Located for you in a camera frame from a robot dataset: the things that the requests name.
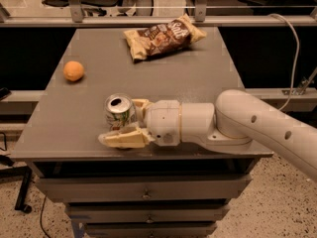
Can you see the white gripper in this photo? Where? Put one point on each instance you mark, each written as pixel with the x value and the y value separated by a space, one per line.
pixel 163 120

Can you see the green white 7up can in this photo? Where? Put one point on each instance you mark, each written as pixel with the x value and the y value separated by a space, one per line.
pixel 120 111

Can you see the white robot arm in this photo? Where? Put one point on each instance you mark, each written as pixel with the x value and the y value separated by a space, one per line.
pixel 229 126

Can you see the grey drawer cabinet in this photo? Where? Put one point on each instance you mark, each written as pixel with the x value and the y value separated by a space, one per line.
pixel 61 137

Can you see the top grey drawer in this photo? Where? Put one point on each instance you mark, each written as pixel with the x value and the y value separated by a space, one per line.
pixel 124 189

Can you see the grey drawer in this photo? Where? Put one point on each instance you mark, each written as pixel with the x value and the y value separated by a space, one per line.
pixel 124 189
pixel 151 213
pixel 154 230

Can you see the orange fruit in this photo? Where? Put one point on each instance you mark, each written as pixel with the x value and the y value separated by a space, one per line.
pixel 73 71

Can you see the brown yellow chip bag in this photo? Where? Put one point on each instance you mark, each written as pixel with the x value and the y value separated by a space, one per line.
pixel 163 38

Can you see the middle grey drawer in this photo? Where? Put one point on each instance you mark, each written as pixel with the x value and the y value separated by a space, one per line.
pixel 151 213

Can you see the grey metal railing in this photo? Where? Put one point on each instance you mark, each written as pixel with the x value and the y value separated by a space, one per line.
pixel 139 13

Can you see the bottom grey drawer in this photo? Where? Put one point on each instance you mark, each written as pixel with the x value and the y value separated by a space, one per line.
pixel 154 230

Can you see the black stand leg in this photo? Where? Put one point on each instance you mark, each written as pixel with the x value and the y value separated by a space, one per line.
pixel 23 172

